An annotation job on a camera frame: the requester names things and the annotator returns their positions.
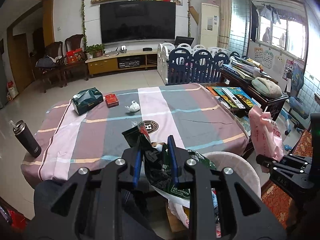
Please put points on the plaid pink grey tablecloth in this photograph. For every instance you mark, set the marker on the plaid pink grey tablecloth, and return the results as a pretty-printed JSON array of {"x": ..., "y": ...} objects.
[{"x": 188, "y": 112}]

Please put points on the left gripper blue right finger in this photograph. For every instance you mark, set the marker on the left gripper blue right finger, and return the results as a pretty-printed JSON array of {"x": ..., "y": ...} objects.
[{"x": 172, "y": 157}]

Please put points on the stack of books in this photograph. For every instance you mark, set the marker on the stack of books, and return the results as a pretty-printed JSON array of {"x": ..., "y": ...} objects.
[{"x": 240, "y": 68}]

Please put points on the crumpled white tissue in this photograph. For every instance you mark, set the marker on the crumpled white tissue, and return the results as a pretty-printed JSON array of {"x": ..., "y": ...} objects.
[{"x": 134, "y": 107}]

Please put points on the blue child desk chair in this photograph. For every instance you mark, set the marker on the blue child desk chair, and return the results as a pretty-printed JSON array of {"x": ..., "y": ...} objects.
[{"x": 295, "y": 103}]

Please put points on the potted green plant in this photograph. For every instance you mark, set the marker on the potted green plant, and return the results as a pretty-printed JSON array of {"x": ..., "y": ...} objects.
[{"x": 94, "y": 51}]

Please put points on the black thermos bottle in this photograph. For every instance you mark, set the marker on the black thermos bottle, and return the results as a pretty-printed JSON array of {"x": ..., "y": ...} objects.
[{"x": 26, "y": 138}]

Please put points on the dark wooden armchair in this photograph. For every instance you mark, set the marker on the dark wooden armchair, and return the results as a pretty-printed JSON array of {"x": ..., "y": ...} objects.
[
  {"x": 50, "y": 65},
  {"x": 72, "y": 43}
]

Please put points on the dark green nut bag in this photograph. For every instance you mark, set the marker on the dark green nut bag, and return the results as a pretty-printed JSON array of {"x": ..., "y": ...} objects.
[{"x": 157, "y": 166}]

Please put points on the dark wooden armchair right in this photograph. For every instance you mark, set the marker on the dark wooden armchair right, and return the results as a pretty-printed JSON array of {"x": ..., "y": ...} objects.
[{"x": 72, "y": 43}]

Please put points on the white standing air conditioner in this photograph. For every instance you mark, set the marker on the white standing air conditioner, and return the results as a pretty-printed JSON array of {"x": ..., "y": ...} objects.
[{"x": 209, "y": 25}]

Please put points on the small red box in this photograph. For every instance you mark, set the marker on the small red box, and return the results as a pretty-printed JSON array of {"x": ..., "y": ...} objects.
[{"x": 111, "y": 100}]

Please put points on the wooden tv cabinet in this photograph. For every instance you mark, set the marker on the wooden tv cabinet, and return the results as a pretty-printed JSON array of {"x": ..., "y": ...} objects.
[{"x": 130, "y": 60}]

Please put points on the small black monitor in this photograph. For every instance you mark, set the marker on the small black monitor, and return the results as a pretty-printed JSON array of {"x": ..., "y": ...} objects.
[{"x": 183, "y": 40}]

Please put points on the white lined trash basket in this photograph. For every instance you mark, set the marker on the white lined trash basket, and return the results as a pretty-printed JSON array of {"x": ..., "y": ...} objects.
[{"x": 178, "y": 205}]

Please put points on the beige striped curtain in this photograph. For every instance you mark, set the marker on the beige striped curtain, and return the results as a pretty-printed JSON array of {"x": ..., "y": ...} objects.
[{"x": 225, "y": 7}]

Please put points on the white tv remote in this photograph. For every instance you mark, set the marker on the white tv remote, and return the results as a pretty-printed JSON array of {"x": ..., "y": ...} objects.
[{"x": 233, "y": 98}]

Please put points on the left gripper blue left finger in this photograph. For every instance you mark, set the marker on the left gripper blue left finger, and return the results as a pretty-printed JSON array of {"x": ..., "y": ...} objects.
[{"x": 137, "y": 168}]

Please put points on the pink plastic bag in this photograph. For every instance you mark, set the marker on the pink plastic bag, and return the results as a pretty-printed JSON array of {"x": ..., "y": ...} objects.
[{"x": 265, "y": 134}]

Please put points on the dark wooden armchair left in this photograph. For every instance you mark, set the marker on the dark wooden armchair left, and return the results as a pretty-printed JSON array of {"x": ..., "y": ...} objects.
[{"x": 50, "y": 65}]

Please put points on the colourful picture book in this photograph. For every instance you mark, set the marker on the colourful picture book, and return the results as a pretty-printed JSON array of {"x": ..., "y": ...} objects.
[{"x": 239, "y": 93}]

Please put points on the dark green tissue pack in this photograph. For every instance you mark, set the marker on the dark green tissue pack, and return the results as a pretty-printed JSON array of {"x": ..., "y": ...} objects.
[{"x": 86, "y": 100}]

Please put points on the green grey cushion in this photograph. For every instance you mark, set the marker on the green grey cushion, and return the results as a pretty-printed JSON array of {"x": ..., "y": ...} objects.
[{"x": 266, "y": 88}]

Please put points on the blue white baby fence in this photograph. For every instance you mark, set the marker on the blue white baby fence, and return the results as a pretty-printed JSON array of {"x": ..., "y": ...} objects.
[{"x": 185, "y": 64}]

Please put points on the large black television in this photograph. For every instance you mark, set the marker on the large black television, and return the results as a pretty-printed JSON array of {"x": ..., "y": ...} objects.
[{"x": 137, "y": 20}]

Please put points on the red gift box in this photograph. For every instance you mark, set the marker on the red gift box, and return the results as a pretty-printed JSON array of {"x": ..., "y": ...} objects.
[{"x": 75, "y": 56}]

